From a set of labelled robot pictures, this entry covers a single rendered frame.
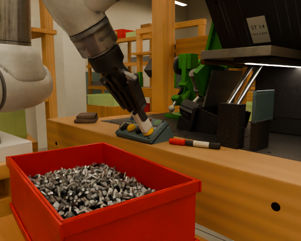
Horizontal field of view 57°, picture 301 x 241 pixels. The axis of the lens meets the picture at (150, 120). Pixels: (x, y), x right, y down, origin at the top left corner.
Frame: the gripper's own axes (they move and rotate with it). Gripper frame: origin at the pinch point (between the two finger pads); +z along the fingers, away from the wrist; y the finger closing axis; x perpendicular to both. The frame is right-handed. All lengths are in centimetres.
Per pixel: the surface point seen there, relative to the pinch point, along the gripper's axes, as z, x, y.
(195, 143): 8.5, 2.9, 11.7
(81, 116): 6.2, 2.3, -40.4
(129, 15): 160, 629, -755
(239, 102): 4.7, 15.1, 18.5
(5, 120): 1, -13, -81
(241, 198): 10.0, -6.7, 28.3
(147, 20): 216, 703, -763
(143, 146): 5.8, -3.8, 0.3
